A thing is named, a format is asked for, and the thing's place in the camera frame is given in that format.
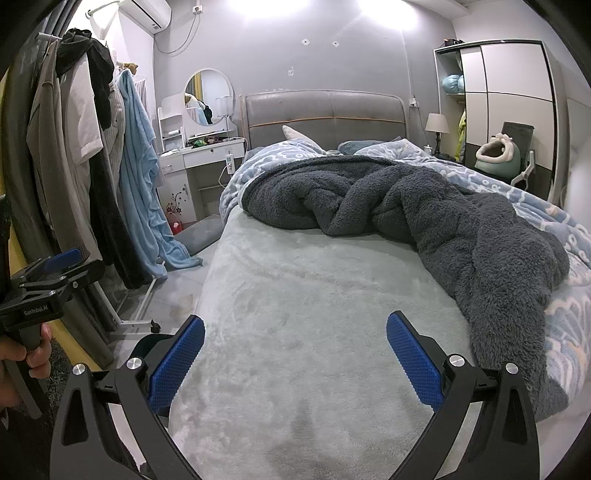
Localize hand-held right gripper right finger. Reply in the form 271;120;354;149
385;310;540;480

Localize white hanging shirt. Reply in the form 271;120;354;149
60;51;105;167

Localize green white pet bed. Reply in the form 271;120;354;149
475;133;522;182

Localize bedside lamp with shade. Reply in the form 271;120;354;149
425;113;451;155

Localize light blue bathrobe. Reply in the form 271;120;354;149
115;69;203;273

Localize blue patterned duvet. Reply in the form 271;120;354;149
219;138;591;407

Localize person's left hand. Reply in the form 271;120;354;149
0;323;53;408

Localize dark office chair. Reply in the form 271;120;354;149
496;121;537;188

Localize white vanity desk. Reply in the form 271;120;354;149
157;95;247;222

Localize white wardrobe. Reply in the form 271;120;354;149
433;40;561;204

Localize black hanging hoodie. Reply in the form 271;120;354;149
55;28;116;130

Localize long black fleece garment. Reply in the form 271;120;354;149
90;152;154;289

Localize dark grey fleece blanket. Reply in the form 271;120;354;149
241;154;571;411

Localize white pillow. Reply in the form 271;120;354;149
281;124;326;153

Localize white cylinder desk lamp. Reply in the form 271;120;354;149
215;96;236;139

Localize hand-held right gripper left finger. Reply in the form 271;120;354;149
48;314;206;480

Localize round wall mirror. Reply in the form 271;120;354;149
184;69;235;126

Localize white clothes rack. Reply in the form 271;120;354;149
85;0;160;335

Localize teal pillow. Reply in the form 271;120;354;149
337;140;402;156

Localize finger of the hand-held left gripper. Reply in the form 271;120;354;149
55;259;106;291
9;248;84;282

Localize white air conditioner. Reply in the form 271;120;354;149
117;0;172;32

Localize pile of small desk items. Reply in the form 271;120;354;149
185;135;232;149

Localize grey upholstered bed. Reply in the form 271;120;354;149
168;90;591;480

